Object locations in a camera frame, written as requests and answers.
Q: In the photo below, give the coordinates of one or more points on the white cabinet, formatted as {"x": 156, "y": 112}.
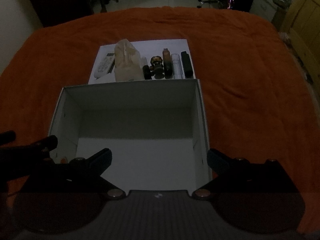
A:
{"x": 262, "y": 5}

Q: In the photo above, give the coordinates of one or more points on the black case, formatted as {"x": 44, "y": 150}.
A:
{"x": 186, "y": 65}

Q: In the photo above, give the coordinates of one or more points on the white remote control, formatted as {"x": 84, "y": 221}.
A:
{"x": 102, "y": 67}

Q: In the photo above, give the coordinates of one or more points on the dark wooden wardrobe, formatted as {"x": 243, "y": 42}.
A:
{"x": 60, "y": 0}

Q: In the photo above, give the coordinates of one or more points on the orange blanket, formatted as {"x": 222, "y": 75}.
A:
{"x": 250, "y": 80}

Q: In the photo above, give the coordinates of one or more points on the orange brown bottle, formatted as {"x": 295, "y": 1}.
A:
{"x": 167, "y": 62}

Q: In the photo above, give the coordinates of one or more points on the white cardboard box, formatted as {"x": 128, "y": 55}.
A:
{"x": 137, "y": 155}

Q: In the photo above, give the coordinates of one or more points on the clear plastic tube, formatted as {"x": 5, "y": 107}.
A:
{"x": 176, "y": 66}

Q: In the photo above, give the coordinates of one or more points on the small black bottle white cap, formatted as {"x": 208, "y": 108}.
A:
{"x": 147, "y": 73}

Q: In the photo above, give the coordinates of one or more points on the white paper sheet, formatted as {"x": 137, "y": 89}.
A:
{"x": 162, "y": 45}

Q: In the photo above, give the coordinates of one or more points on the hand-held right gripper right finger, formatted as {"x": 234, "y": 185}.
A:
{"x": 217, "y": 161}

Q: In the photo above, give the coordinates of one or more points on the clear plastic tissue pack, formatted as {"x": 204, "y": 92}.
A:
{"x": 127, "y": 65}

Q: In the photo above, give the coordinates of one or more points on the yellow wooden cabinet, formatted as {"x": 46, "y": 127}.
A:
{"x": 303, "y": 25}

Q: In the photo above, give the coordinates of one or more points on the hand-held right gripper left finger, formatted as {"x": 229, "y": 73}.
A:
{"x": 103, "y": 158}

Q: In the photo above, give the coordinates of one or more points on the small toy figurine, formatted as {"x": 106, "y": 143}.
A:
{"x": 157, "y": 67}

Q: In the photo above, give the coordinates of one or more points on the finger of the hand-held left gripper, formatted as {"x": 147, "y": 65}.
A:
{"x": 7, "y": 136}
{"x": 50, "y": 142}

